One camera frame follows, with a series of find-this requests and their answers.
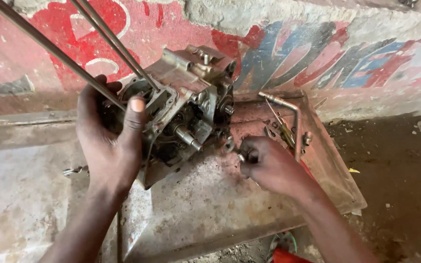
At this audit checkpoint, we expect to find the person's left hand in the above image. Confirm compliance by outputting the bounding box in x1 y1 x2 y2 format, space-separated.
76 75 147 194

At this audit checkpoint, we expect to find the person's right hand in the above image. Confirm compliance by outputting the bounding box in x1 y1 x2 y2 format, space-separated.
238 136 319 198

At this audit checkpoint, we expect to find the small metal bolt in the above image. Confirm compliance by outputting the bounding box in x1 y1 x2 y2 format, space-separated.
222 137 246 163

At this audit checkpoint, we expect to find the grimy metal engine crankcase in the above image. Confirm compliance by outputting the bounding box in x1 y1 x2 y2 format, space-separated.
103 45 237 190

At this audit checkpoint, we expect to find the bent steel socket wrench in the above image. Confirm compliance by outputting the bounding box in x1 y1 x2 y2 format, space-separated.
258 91 303 162

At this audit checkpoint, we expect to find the rusty metal tray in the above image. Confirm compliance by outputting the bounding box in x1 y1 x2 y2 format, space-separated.
123 91 368 263

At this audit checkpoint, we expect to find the red plastic object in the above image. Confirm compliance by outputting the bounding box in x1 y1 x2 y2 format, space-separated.
271 248 314 263

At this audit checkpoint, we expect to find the loose steel bolt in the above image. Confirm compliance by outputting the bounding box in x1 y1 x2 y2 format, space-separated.
62 165 90 178

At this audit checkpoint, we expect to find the long steel stud rod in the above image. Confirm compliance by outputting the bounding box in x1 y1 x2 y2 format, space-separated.
0 0 127 111
77 0 161 92
69 0 157 93

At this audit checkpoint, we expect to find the yellow handled screwdriver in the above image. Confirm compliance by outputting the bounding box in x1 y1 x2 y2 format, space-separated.
265 99 296 149

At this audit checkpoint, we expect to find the green white strap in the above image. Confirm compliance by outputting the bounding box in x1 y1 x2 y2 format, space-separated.
267 232 298 262

